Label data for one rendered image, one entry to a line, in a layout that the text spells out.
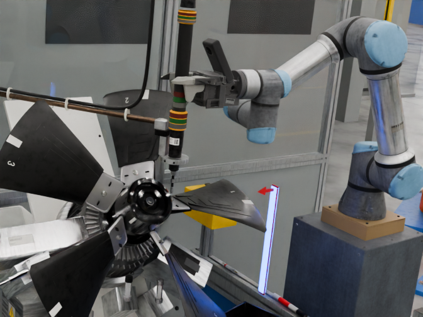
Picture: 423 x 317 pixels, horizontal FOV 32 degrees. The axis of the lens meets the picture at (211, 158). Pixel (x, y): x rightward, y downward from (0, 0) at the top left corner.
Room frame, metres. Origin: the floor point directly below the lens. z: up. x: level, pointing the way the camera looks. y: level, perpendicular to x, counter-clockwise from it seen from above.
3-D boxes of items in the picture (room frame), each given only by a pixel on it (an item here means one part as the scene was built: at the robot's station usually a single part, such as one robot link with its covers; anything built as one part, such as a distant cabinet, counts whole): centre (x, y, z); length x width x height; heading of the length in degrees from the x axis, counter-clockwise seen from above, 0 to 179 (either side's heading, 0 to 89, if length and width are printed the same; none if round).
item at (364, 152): (2.24, -0.50, 1.21); 0.13 x 0.12 x 0.14; 26
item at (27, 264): (1.55, 0.37, 1.08); 0.07 x 0.04 x 0.06; 138
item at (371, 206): (2.25, -0.49, 1.10); 0.15 x 0.15 x 0.10
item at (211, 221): (2.21, -0.01, 1.02); 0.16 x 0.10 x 0.11; 38
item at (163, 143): (1.76, 0.10, 1.35); 0.09 x 0.07 x 0.10; 73
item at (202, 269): (1.81, 0.07, 0.98); 0.20 x 0.16 x 0.20; 38
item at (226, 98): (1.82, 0.00, 1.48); 0.12 x 0.08 x 0.09; 126
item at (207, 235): (2.21, -0.01, 0.92); 0.03 x 0.03 x 0.12; 38
